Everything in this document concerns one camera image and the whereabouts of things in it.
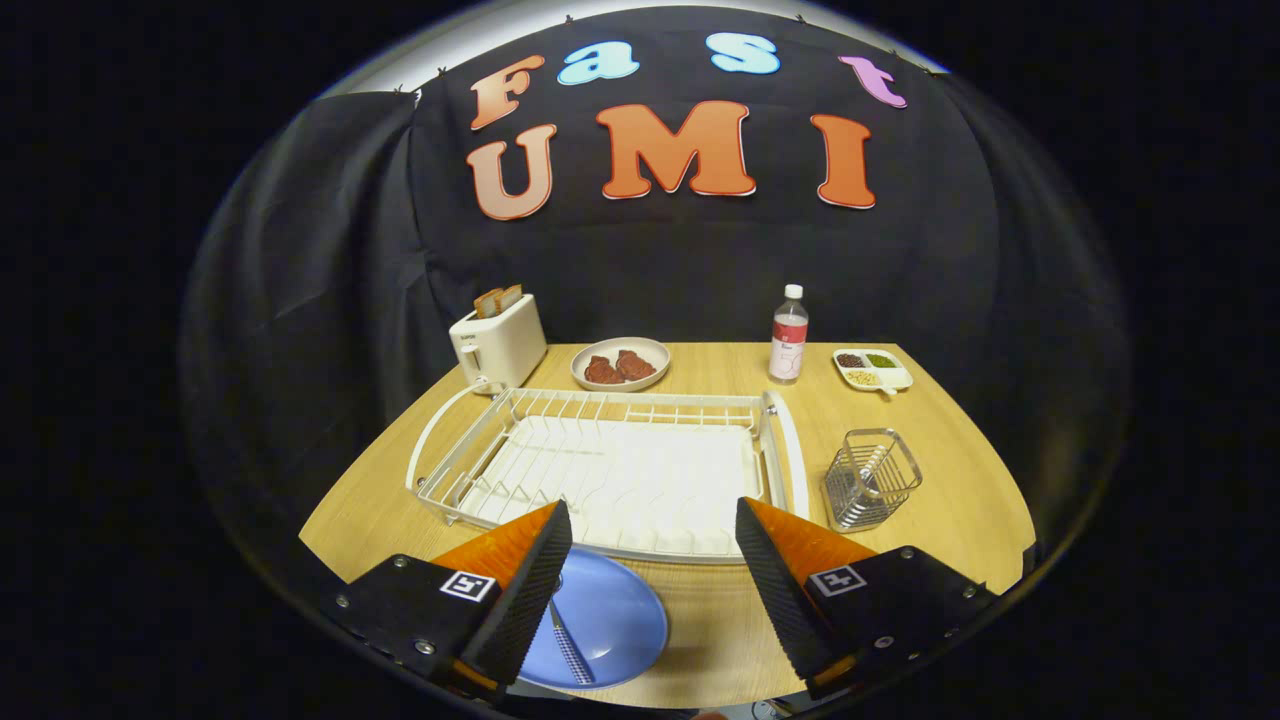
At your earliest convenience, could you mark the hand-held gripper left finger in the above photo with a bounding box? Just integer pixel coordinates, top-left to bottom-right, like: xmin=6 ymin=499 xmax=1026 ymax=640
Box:
xmin=320 ymin=500 xmax=575 ymax=706

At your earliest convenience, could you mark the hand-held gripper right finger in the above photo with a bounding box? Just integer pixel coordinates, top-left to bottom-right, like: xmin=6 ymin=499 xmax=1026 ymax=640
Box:
xmin=735 ymin=497 xmax=1001 ymax=701

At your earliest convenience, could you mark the silver spoon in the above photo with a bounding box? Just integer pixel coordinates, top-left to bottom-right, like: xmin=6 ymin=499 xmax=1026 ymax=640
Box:
xmin=548 ymin=575 xmax=597 ymax=687

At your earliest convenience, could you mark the blue plate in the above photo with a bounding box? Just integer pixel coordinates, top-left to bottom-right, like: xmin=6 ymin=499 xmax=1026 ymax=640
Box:
xmin=515 ymin=545 xmax=669 ymax=691

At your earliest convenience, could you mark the metal wire basket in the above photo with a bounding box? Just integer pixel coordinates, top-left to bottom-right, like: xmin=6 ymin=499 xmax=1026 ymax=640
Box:
xmin=822 ymin=428 xmax=923 ymax=534

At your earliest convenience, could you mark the white wire dish rack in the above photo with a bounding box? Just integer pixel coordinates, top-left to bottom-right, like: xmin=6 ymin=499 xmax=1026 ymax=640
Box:
xmin=405 ymin=385 xmax=811 ymax=566

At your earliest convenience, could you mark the white divided bean dish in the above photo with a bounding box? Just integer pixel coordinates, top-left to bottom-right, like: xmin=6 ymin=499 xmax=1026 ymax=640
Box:
xmin=832 ymin=347 xmax=914 ymax=396

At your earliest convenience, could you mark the beige plate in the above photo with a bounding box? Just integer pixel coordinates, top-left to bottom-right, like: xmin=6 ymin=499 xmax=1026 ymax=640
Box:
xmin=570 ymin=336 xmax=672 ymax=392

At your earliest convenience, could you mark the white drip tray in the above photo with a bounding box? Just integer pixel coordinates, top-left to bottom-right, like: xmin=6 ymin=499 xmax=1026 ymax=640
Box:
xmin=455 ymin=415 xmax=801 ymax=564

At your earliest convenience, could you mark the clear bottle with red label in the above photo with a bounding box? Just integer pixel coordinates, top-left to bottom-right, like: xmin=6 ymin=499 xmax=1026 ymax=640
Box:
xmin=768 ymin=284 xmax=810 ymax=386

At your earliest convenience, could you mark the cream toaster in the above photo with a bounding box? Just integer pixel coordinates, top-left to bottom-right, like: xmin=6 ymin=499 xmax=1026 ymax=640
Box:
xmin=449 ymin=293 xmax=549 ymax=396

